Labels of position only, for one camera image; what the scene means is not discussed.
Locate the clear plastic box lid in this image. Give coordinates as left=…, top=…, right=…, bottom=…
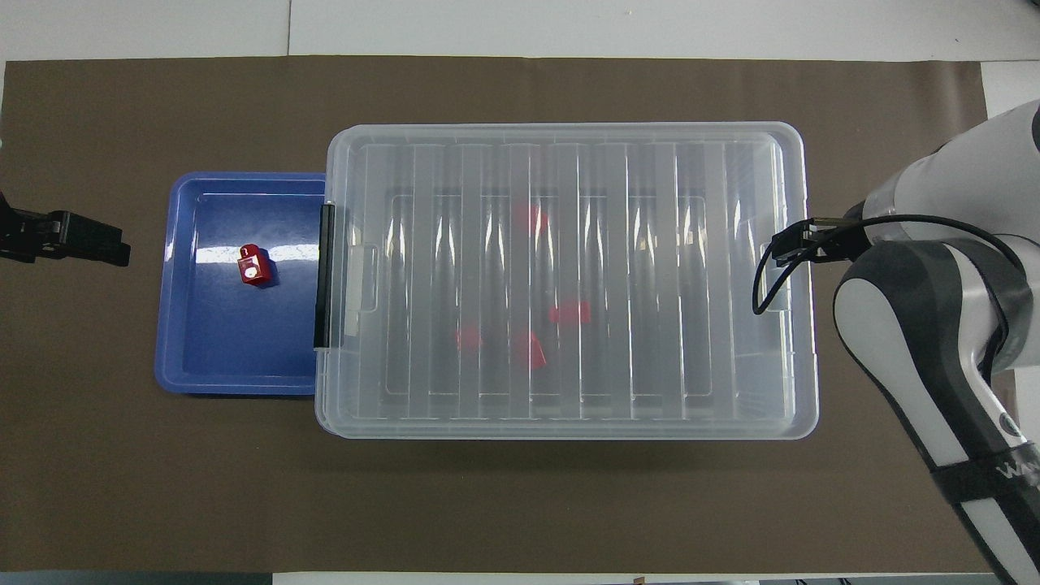
left=317, top=122, right=820, bottom=436

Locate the black cable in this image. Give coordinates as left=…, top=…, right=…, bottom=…
left=752, top=214, right=1026, bottom=317

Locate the red block with white dot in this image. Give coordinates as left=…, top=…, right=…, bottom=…
left=237, top=243, right=272, bottom=288

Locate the clear plastic storage box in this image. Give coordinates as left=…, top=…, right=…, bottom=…
left=314, top=122, right=821, bottom=440

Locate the blue plastic tray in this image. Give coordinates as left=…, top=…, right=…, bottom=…
left=154, top=171, right=328, bottom=397

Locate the black box latch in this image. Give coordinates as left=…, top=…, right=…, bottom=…
left=313, top=203, right=336, bottom=351

